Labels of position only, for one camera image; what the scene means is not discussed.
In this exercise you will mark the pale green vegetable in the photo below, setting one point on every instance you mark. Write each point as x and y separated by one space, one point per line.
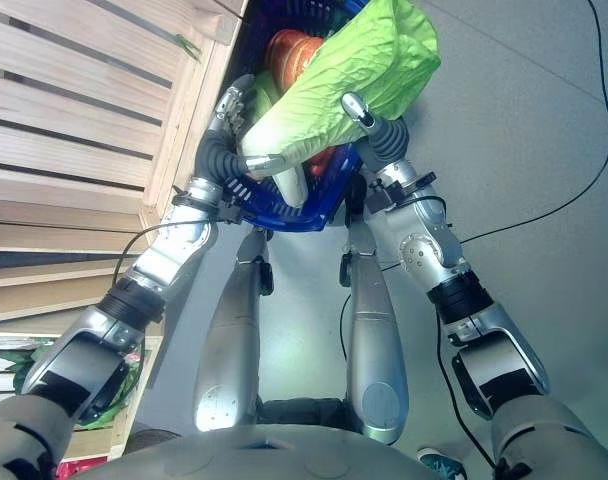
266 95

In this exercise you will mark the red packaged item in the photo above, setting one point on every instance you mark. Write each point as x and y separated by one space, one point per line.
71 471

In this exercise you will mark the robot right arm silver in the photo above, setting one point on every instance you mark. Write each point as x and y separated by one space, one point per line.
424 240

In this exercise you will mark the robot left leg silver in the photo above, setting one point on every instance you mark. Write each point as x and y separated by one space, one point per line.
234 325

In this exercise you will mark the person's teal shoe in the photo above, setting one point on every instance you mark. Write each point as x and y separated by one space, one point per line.
441 465

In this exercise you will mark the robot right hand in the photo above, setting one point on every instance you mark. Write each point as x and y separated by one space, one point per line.
389 140

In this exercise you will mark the robot torso grey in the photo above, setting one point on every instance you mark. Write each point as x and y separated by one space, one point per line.
284 457

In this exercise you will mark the robot leg silver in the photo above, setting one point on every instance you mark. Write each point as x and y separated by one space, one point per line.
374 325
234 325

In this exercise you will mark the large wooden slatted crate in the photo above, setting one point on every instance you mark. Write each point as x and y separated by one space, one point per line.
59 75

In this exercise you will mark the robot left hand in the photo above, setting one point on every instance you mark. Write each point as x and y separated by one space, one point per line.
216 155

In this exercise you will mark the small wooden crate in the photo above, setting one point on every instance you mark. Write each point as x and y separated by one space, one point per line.
151 365

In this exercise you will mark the robot left arm silver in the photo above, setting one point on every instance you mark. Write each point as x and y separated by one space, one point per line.
174 250

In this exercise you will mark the green leafy vegetable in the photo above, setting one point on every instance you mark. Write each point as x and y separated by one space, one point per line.
14 372

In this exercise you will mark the green napa cabbage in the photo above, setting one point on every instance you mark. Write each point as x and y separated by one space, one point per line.
354 50

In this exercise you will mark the red fruit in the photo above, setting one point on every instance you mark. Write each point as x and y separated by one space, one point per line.
321 162

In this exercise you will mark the blue plastic basket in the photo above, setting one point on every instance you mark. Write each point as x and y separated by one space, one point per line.
294 220

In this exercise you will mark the small green leaf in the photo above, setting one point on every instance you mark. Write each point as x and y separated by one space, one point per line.
188 47

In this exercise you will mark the robot right leg silver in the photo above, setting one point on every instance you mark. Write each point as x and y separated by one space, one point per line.
374 325

